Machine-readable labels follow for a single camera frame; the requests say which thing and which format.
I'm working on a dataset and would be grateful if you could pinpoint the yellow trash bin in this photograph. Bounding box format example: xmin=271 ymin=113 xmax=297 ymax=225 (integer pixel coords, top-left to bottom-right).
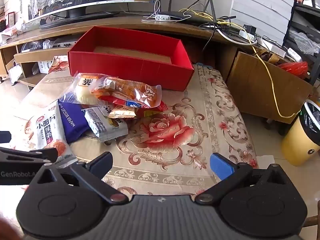
xmin=281 ymin=99 xmax=320 ymax=167

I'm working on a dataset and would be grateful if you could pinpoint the silver set-top box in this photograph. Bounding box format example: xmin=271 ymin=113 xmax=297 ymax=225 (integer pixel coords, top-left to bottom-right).
xmin=51 ymin=40 xmax=78 ymax=50

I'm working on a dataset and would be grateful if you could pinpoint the black shelf rack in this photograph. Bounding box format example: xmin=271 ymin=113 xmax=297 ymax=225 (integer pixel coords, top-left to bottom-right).
xmin=284 ymin=0 xmax=320 ymax=85

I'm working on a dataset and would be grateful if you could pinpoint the black router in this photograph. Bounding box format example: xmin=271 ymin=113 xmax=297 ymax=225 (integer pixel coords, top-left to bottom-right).
xmin=156 ymin=0 xmax=237 ymax=22

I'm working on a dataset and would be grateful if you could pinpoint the black power cable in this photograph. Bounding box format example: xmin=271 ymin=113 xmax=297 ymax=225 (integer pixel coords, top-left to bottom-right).
xmin=202 ymin=21 xmax=222 ymax=53

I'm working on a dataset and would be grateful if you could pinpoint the thin white cable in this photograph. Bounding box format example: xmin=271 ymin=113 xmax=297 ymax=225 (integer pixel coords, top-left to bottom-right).
xmin=142 ymin=0 xmax=161 ymax=23

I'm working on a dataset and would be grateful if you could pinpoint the white power strip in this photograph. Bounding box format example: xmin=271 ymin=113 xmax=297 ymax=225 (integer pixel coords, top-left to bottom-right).
xmin=239 ymin=29 xmax=286 ymax=57

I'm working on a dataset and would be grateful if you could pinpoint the blue wafer biscuit packet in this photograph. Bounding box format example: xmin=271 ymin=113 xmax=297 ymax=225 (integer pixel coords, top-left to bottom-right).
xmin=58 ymin=99 xmax=92 ymax=144

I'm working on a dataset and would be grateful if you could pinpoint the small red plastic bag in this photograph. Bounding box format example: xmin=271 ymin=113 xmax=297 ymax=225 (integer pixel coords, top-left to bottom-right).
xmin=277 ymin=61 xmax=308 ymax=80

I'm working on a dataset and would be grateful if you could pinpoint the orange clear snack packet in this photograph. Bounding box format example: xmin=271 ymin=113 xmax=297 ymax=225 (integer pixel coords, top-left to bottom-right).
xmin=90 ymin=77 xmax=162 ymax=108

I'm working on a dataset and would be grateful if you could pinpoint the red candy packet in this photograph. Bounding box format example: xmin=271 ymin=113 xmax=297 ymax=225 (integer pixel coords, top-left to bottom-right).
xmin=139 ymin=100 xmax=168 ymax=113

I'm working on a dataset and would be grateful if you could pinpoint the wooden television stand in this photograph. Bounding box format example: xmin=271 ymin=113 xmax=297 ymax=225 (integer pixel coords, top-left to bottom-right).
xmin=0 ymin=14 xmax=259 ymax=88

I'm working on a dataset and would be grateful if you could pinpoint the yellow cable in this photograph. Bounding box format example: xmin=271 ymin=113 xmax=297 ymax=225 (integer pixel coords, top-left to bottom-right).
xmin=179 ymin=7 xmax=302 ymax=118

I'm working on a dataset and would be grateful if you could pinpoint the clear bread packet yellow label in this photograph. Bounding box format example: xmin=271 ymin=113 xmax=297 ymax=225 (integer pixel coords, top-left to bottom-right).
xmin=59 ymin=72 xmax=118 ymax=105

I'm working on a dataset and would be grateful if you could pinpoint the thick white cable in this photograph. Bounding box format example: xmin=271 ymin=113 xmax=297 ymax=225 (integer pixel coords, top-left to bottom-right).
xmin=216 ymin=26 xmax=258 ymax=47

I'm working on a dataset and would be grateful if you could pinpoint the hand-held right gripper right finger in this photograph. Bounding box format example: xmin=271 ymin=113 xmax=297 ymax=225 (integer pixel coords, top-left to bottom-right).
xmin=195 ymin=152 xmax=285 ymax=204

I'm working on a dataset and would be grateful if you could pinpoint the red cardboard box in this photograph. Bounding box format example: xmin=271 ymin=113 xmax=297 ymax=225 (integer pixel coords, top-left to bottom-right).
xmin=67 ymin=26 xmax=195 ymax=92

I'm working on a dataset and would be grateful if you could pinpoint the grey biscuit packet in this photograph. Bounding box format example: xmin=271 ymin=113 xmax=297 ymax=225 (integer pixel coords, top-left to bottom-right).
xmin=84 ymin=106 xmax=129 ymax=143

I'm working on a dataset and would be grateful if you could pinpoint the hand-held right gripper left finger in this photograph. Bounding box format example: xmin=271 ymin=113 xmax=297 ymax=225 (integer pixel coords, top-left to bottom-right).
xmin=29 ymin=151 xmax=129 ymax=204

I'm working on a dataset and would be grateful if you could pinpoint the small orange snack packet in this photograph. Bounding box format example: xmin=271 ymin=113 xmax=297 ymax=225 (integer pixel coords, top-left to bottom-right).
xmin=108 ymin=105 xmax=137 ymax=118

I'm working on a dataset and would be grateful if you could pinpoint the white noodle snack packet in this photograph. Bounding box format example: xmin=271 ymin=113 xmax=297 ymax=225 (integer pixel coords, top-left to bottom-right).
xmin=24 ymin=101 xmax=78 ymax=167

